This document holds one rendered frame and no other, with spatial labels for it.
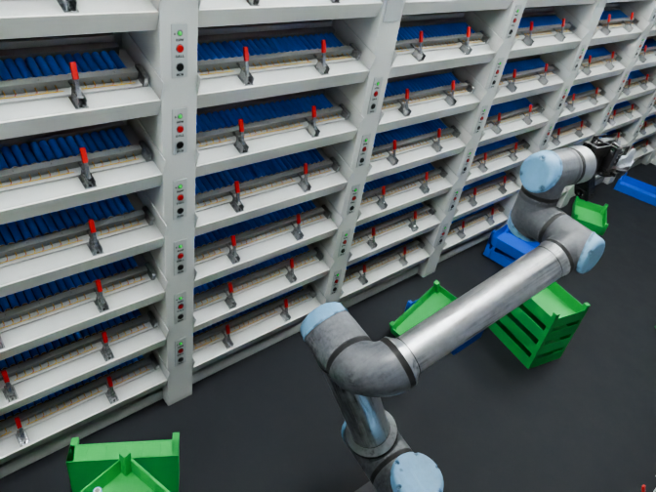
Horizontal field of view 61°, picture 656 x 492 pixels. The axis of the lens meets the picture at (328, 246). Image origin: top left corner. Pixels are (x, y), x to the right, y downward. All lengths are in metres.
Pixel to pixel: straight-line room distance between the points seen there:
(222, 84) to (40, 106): 0.44
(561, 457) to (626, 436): 0.33
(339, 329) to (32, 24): 0.84
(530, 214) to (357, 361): 0.55
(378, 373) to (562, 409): 1.48
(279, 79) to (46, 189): 0.66
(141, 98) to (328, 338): 0.70
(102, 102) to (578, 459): 1.98
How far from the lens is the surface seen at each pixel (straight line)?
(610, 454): 2.47
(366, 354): 1.13
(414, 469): 1.65
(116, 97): 1.38
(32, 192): 1.42
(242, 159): 1.61
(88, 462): 1.78
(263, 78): 1.57
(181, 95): 1.42
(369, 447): 1.65
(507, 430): 2.31
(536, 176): 1.35
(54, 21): 1.26
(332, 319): 1.19
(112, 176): 1.46
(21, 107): 1.33
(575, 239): 1.33
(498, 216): 3.26
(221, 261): 1.82
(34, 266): 1.52
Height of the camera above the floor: 1.67
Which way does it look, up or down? 35 degrees down
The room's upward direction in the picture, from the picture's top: 11 degrees clockwise
